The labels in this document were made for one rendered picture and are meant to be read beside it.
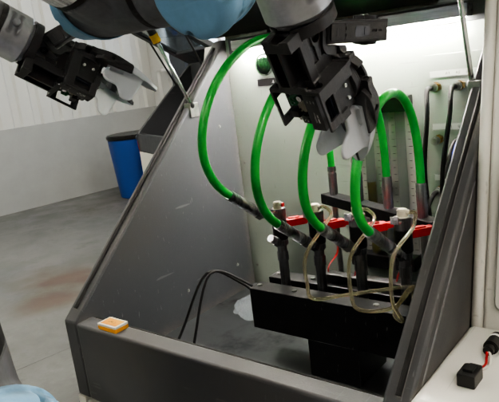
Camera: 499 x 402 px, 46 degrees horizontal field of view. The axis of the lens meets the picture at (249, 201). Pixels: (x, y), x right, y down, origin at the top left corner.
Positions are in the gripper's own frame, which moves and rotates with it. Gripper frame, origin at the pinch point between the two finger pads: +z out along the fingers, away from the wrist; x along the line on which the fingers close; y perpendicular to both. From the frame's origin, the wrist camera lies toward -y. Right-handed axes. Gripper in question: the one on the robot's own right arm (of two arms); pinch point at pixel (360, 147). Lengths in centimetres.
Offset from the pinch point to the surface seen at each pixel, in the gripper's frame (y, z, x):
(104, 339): 32, 26, -43
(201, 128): 3.1, -1.7, -26.5
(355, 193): 1.6, 7.0, -2.0
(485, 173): -14.1, 15.1, 7.8
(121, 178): -185, 297, -549
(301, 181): 2.7, 5.8, -10.1
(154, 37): -19, -3, -62
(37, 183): -125, 273, -641
